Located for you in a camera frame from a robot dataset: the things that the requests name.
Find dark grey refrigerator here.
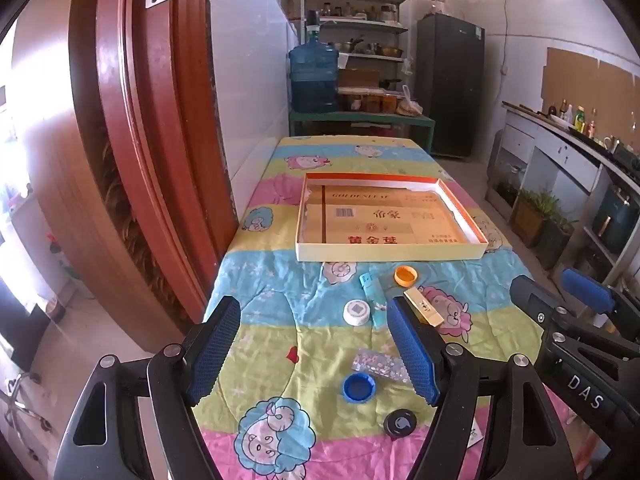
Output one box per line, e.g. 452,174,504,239
416,12,486,158

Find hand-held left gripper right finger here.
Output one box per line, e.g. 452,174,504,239
386,296,571,480

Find dark teal container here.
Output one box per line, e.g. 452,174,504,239
592,185,640,253

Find chrome chair base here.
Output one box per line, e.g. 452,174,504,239
0,370,51,441

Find blue bottle cap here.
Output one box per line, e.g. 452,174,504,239
342,374,377,404

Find brown cardboard box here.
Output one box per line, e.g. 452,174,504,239
339,69,381,88

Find wooden planter with grass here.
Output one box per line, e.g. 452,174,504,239
512,190,551,248

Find teal printed tube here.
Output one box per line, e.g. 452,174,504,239
360,271,388,331

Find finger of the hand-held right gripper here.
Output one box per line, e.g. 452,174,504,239
510,275,566,333
562,268,640,343

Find green low table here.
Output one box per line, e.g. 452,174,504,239
289,110,436,153

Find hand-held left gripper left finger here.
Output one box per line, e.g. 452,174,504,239
52,295,242,480

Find black bottle cap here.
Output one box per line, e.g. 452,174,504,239
383,409,417,439

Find cardboard sheet on wall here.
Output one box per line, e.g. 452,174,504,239
542,47,640,136

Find white plastic bag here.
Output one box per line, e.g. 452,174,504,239
397,85,423,117

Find shallow cardboard box tray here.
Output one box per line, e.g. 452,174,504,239
295,172,489,262

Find glittery silver packet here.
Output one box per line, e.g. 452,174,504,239
350,351,412,382

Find blue water jug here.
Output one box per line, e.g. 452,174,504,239
288,10,340,113

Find small gold box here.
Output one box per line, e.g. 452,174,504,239
403,287,445,327

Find grey kitchen counter cabinet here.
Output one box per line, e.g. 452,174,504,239
500,102,640,281

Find grey metal shelf rack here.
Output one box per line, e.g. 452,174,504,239
301,0,411,116

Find brown wooden door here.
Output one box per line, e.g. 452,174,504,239
67,0,238,356

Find white bottle cap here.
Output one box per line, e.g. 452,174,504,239
343,300,372,326

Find cartoon sheep printed blanket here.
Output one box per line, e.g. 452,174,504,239
187,136,571,480

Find dark planter with grass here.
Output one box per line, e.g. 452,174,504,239
537,215,576,268

